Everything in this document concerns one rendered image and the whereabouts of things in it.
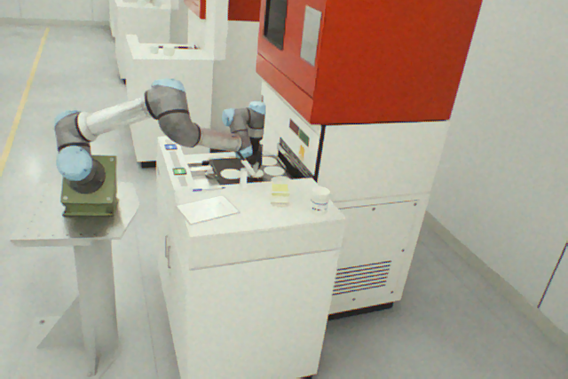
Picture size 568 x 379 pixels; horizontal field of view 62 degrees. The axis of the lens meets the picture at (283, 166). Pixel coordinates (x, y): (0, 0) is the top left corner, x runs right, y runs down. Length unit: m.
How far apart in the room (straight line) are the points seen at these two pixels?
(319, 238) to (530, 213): 1.65
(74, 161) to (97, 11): 8.17
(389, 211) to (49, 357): 1.81
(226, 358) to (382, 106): 1.28
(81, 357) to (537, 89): 2.85
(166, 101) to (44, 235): 0.72
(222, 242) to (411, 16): 1.20
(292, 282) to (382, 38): 1.07
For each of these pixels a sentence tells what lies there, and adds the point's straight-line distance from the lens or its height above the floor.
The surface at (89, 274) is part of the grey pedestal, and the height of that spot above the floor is 0.52.
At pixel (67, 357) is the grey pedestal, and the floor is 0.01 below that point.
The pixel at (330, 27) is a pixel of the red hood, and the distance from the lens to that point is 1.94.
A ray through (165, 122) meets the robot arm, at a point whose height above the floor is 1.31.
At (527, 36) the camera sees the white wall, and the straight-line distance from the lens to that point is 3.21.
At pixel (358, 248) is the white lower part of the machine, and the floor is 0.51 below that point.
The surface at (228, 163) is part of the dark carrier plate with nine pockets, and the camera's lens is 2.35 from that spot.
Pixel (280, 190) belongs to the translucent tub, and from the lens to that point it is 1.88.
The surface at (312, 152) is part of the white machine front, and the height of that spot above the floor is 1.08.
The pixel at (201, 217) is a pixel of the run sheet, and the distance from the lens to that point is 1.80.
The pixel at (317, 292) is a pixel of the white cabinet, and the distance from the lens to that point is 2.08.
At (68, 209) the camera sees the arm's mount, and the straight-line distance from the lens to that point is 2.13.
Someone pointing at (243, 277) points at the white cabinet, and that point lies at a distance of 1.88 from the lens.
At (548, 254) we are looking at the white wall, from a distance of 3.18.
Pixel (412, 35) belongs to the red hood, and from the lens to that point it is 2.14.
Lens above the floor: 1.95
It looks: 26 degrees down
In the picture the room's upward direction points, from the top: 7 degrees clockwise
